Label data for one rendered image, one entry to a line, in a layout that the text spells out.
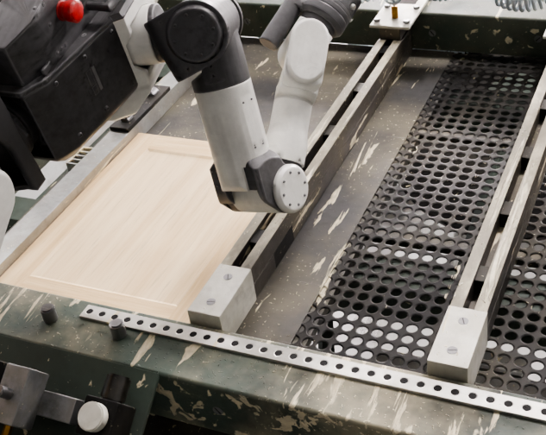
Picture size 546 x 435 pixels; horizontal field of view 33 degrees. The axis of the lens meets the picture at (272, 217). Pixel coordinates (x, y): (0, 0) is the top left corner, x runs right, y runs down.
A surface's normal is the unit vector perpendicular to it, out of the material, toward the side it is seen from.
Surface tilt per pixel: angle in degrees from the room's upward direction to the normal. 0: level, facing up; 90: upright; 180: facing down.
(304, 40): 95
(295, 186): 90
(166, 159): 56
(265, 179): 90
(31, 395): 90
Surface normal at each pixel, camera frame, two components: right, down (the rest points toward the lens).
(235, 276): -0.13, -0.80
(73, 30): 0.91, 0.14
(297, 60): 0.19, -0.12
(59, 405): -0.33, -0.33
